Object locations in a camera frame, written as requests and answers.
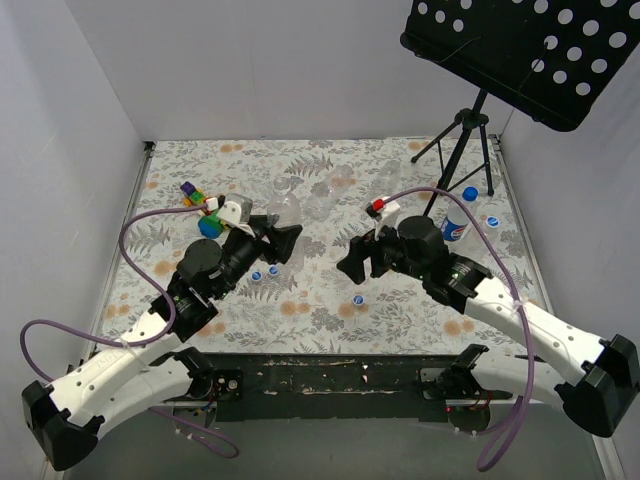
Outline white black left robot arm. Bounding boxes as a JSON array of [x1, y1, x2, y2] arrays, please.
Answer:
[[21, 215, 302, 471]]

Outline clear bottle blue label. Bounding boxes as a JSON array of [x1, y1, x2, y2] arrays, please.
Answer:
[[440, 186, 479, 243]]

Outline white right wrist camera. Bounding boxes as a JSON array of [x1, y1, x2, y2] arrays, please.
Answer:
[[365, 196, 400, 240]]

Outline toy block car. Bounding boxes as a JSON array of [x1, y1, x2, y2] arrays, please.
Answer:
[[180, 182, 207, 207]]

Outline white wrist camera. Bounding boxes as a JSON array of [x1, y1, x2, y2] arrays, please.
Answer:
[[217, 193, 255, 237], [365, 196, 400, 240]]

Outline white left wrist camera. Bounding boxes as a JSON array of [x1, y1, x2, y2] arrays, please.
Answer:
[[217, 193, 255, 237]]

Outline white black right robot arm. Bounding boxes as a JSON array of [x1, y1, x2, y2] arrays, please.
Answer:
[[337, 216, 639, 438]]

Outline green blue toy blocks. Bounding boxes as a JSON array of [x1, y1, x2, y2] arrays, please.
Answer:
[[198, 213, 224, 239]]

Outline black music stand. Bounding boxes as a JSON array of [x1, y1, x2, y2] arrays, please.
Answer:
[[399, 0, 640, 197]]

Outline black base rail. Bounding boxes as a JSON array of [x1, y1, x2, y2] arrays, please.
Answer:
[[175, 345, 498, 422]]

